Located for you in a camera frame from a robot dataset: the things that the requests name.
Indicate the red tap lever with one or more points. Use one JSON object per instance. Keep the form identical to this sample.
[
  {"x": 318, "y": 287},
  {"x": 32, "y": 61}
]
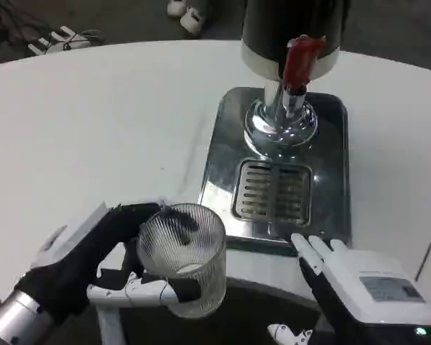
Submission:
[{"x": 300, "y": 61}]

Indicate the black drink dispenser, chrome stand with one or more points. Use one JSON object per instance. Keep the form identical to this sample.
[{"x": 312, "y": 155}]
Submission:
[{"x": 269, "y": 28}]

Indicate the white power strip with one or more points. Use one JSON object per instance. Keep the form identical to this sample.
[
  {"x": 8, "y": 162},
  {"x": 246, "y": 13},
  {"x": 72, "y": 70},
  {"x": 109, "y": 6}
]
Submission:
[{"x": 48, "y": 41}]

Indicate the steel drip tray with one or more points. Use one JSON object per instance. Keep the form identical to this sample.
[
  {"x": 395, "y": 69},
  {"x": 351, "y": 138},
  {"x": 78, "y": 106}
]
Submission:
[{"x": 327, "y": 151}]

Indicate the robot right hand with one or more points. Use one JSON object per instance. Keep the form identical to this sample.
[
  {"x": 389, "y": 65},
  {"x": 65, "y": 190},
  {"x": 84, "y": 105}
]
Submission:
[{"x": 359, "y": 287}]

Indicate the clear ribbed glass cup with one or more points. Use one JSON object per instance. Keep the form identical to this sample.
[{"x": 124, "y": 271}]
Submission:
[{"x": 186, "y": 258}]

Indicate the silver robot left forearm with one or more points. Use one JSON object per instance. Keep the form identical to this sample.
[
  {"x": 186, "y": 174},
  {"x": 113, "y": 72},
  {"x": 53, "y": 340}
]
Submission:
[{"x": 14, "y": 318}]

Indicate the slotted steel tray grid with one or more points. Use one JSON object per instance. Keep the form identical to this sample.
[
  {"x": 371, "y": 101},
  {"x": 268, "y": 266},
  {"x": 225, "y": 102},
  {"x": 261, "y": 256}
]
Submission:
[{"x": 273, "y": 192}]

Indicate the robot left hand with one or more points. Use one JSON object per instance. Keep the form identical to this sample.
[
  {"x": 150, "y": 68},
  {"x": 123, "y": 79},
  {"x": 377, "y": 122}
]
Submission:
[{"x": 72, "y": 258}]

